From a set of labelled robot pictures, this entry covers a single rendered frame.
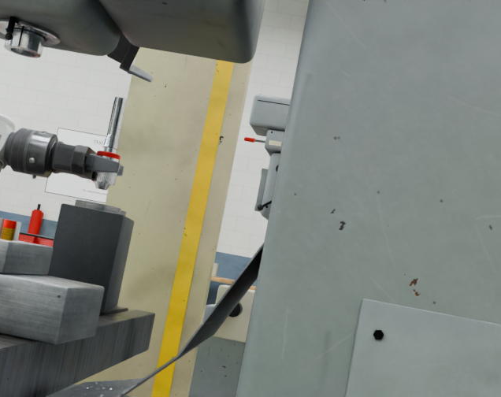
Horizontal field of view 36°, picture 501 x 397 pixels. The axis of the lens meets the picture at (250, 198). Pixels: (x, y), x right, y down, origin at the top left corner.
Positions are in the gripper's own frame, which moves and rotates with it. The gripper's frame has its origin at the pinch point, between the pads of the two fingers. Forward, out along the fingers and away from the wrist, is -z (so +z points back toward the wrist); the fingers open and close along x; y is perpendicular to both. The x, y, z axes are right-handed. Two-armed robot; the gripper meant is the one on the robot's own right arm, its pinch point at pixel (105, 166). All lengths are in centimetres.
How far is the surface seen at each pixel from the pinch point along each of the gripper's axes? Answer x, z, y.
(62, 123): 872, 242, -130
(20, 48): -53, 3, -8
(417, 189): -79, -45, 4
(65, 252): -6.1, 2.8, 17.8
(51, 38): -52, 0, -10
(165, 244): 121, -3, 12
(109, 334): -21.2, -10.6, 29.3
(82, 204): -3.7, 2.2, 8.3
